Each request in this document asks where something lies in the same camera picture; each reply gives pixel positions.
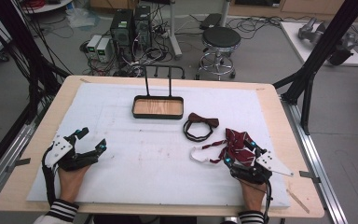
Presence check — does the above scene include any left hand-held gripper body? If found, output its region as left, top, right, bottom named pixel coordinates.
left=44, top=134, right=101, bottom=173

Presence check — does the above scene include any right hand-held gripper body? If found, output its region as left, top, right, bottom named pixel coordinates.
left=228, top=149, right=295, bottom=186

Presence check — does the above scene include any striped red bow tie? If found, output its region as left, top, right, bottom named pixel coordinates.
left=189, top=127, right=264, bottom=166

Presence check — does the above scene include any dark red bow tie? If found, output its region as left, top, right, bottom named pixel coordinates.
left=183, top=112, right=220, bottom=144

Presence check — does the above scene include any person's left hand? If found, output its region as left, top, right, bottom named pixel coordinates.
left=57, top=164, right=91, bottom=203

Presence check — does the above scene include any person's right hand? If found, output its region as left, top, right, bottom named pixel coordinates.
left=238, top=181, right=268, bottom=214

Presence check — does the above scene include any grey metal clamp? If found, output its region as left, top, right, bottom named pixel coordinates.
left=298, top=170, right=322, bottom=184
left=5, top=157, right=32, bottom=174

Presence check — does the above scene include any white foam mat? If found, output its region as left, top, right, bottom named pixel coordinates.
left=26, top=82, right=292, bottom=209

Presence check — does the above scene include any thin wooden stick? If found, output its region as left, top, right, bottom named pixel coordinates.
left=286, top=188, right=310, bottom=215

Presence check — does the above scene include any person's right striped sleeve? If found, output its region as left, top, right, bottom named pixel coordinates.
left=222, top=210, right=266, bottom=224

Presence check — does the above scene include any person's striped sleeve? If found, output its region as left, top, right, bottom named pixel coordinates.
left=222, top=210, right=266, bottom=224
left=32, top=199, right=80, bottom=224

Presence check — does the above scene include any person's left striped sleeve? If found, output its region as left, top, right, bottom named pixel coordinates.
left=32, top=199, right=80, bottom=224

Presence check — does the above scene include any white power supply box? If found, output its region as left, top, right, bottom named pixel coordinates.
left=96, top=36, right=112, bottom=63
left=86, top=34, right=103, bottom=59

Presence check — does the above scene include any black computer tower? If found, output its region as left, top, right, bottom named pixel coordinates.
left=109, top=8, right=135, bottom=62
left=133, top=4, right=153, bottom=50

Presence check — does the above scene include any black round stool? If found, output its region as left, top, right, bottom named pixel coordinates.
left=195, top=25, right=242, bottom=81

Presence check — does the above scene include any white floor board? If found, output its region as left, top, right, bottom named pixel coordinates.
left=279, top=21, right=358, bottom=67

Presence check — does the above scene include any clear plastic bag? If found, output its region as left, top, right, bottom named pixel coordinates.
left=65, top=7, right=101, bottom=30

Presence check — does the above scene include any grey robot part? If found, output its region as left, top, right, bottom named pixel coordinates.
left=297, top=17, right=357, bottom=66

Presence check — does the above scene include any black flat pedal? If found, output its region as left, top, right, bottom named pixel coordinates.
left=199, top=12, right=223, bottom=31

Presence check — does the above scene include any round white table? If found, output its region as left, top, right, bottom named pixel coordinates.
left=21, top=0, right=74, bottom=15

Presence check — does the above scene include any white table leg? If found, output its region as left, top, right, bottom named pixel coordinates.
left=219, top=0, right=231, bottom=28
left=167, top=0, right=184, bottom=61

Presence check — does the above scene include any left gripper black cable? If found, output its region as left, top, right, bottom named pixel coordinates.
left=41, top=145, right=60, bottom=207

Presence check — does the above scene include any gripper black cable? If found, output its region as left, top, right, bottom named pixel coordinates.
left=260, top=178, right=274, bottom=224
left=41, top=145, right=60, bottom=207

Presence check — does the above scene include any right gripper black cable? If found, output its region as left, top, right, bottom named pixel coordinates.
left=260, top=178, right=274, bottom=224

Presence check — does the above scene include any aluminium table rail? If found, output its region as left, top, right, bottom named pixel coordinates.
left=0, top=102, right=54, bottom=206
left=280, top=94, right=350, bottom=224

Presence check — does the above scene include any black frame stand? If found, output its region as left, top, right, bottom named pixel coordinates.
left=272, top=0, right=358, bottom=135
left=0, top=0, right=73, bottom=125

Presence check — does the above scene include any tangle of floor cables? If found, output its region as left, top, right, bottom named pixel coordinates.
left=79, top=3, right=187, bottom=78

